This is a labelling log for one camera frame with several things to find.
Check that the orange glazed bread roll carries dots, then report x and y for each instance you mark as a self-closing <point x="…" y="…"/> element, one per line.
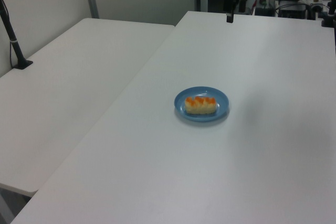
<point x="200" y="105"/>

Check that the black electronics box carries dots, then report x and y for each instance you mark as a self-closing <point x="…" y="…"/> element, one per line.
<point x="292" y="11"/>

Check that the blue round plate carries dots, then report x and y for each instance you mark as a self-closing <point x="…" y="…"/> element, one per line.
<point x="183" y="108"/>

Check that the black pole with white band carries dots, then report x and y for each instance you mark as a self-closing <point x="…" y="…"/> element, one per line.
<point x="11" y="37"/>

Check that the black clamped camera pole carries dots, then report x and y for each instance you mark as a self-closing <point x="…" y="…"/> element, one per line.
<point x="329" y="11"/>

